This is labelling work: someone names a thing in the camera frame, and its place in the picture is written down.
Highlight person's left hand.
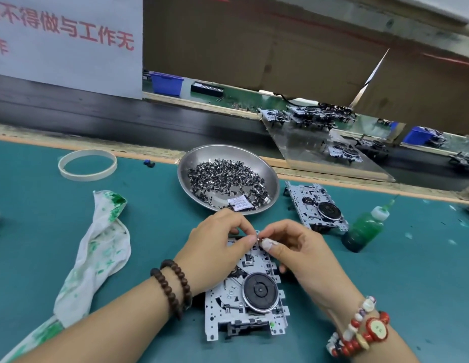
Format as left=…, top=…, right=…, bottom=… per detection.
left=174, top=208, right=260, bottom=295

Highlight person's right hand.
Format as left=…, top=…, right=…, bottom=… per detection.
left=257, top=219, right=364, bottom=315

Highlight metal mechanism chassis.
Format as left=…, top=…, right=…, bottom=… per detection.
left=283, top=181, right=350, bottom=234
left=203, top=238, right=291, bottom=342

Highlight green glue squeeze bottle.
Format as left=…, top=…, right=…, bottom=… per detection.
left=341, top=199, right=398, bottom=253

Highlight pile of small metal parts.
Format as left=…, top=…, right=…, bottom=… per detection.
left=187, top=158, right=272, bottom=209

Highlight round metal bowl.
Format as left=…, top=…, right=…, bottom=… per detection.
left=177, top=143, right=281, bottom=216

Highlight finished mechanisms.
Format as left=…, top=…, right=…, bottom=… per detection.
left=259, top=102, right=390, bottom=165

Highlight black conveyor belt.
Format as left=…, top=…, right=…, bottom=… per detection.
left=0, top=72, right=469, bottom=194

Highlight person's right forearm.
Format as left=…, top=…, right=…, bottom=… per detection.
left=355, top=325, right=420, bottom=363

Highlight person's left forearm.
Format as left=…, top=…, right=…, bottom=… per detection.
left=15, top=276, right=183, bottom=363

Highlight clear plastic sheet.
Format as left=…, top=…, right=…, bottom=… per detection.
left=259, top=109, right=396, bottom=184

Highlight white green-stained cloth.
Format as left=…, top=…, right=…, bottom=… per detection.
left=0, top=190, right=133, bottom=363

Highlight black flat box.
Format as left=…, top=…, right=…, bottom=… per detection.
left=191, top=81, right=225, bottom=97

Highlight blue plastic bin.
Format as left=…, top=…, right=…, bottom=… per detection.
left=402, top=126, right=440, bottom=147
left=147, top=71, right=185, bottom=97

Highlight brown cardboard panel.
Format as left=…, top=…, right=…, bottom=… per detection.
left=142, top=0, right=469, bottom=133

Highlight white paper sign red text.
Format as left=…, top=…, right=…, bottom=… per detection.
left=0, top=0, right=144, bottom=100

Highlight brown bead bracelet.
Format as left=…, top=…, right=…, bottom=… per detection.
left=150, top=258, right=193, bottom=320

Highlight red white bead bracelet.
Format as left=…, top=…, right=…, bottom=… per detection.
left=327, top=295, right=391, bottom=358

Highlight white tape ring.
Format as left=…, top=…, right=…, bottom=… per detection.
left=58, top=149, right=118, bottom=183

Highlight red cord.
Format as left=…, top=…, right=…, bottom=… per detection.
left=200, top=0, right=469, bottom=69

